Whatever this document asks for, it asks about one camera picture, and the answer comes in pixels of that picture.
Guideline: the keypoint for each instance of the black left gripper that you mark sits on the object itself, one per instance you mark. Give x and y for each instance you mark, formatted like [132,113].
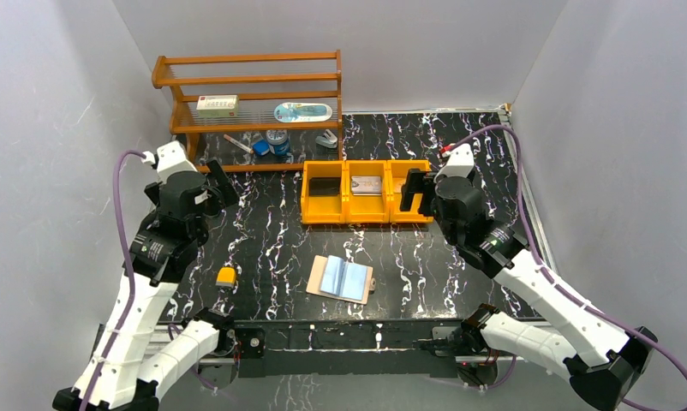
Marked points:
[224,185]

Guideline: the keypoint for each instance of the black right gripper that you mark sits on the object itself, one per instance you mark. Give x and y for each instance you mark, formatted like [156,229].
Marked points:
[418,182]

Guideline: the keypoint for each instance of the silver credit card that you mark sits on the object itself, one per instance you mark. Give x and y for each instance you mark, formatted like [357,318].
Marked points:
[366,185]

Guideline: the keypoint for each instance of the beige card holder wallet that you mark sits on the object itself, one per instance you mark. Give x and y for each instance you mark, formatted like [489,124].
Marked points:
[335,278]

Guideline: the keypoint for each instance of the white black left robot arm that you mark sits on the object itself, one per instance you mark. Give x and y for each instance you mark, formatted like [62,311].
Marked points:
[119,375]

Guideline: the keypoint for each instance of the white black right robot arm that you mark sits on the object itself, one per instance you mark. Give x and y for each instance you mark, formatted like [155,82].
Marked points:
[600,361]

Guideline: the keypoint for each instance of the gold credit card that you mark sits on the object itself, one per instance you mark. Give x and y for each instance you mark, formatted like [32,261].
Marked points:
[397,185]

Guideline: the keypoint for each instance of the black credit card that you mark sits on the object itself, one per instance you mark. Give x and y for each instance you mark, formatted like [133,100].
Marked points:
[324,186]

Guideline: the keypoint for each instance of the right yellow bin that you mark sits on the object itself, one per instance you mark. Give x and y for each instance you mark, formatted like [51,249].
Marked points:
[399,169]

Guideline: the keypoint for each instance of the yellow bin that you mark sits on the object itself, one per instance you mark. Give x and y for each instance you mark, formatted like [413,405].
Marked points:
[365,209]
[322,210]
[399,169]

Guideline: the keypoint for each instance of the white marker pen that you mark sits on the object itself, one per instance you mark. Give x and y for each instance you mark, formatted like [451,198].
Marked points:
[238,144]

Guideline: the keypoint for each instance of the small blue cube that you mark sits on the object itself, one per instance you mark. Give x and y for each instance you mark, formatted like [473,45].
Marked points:
[261,148]

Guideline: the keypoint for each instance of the middle yellow bin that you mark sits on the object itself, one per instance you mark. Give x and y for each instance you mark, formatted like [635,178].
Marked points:
[365,209]

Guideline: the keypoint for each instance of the blue white jar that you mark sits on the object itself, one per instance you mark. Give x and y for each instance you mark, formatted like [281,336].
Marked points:
[278,141]

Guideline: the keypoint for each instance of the wooden shelf rack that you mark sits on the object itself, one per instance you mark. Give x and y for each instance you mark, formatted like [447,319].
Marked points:
[262,82]

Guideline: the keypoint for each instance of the white red box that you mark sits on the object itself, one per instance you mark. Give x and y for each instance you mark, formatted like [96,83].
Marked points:
[217,106]

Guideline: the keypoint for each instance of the small yellow block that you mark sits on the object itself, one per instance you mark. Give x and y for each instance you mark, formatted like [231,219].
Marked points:
[226,277]

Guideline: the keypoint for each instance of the left yellow bin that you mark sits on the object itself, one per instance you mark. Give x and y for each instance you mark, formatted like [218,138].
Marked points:
[322,210]

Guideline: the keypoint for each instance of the blue oval package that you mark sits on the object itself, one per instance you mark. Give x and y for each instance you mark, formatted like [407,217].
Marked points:
[291,112]

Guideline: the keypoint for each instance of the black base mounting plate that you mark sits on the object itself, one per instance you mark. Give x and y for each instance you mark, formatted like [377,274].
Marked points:
[372,347]

